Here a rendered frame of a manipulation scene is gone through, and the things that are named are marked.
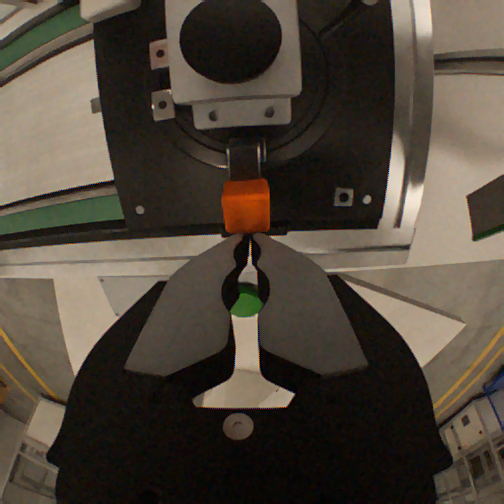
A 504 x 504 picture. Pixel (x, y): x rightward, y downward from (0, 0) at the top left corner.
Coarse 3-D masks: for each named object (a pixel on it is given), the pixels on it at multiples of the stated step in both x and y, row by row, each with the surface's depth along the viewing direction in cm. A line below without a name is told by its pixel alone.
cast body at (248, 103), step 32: (192, 0) 6; (224, 0) 5; (256, 0) 5; (288, 0) 6; (192, 32) 6; (224, 32) 6; (256, 32) 6; (288, 32) 6; (192, 64) 6; (224, 64) 6; (256, 64) 6; (288, 64) 7; (192, 96) 7; (224, 96) 8; (256, 96) 8; (288, 96) 8
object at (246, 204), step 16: (240, 144) 10; (256, 144) 10; (240, 160) 11; (256, 160) 11; (240, 176) 11; (256, 176) 11; (224, 192) 11; (240, 192) 11; (256, 192) 10; (224, 208) 11; (240, 208) 11; (256, 208) 11; (240, 224) 11; (256, 224) 11
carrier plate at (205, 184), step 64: (320, 0) 12; (384, 0) 12; (128, 64) 15; (384, 64) 15; (128, 128) 18; (384, 128) 18; (128, 192) 21; (192, 192) 21; (320, 192) 21; (384, 192) 21
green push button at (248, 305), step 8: (240, 288) 27; (248, 288) 27; (240, 296) 27; (248, 296) 27; (256, 296) 27; (240, 304) 27; (248, 304) 27; (256, 304) 27; (232, 312) 28; (240, 312) 28; (248, 312) 28; (256, 312) 28
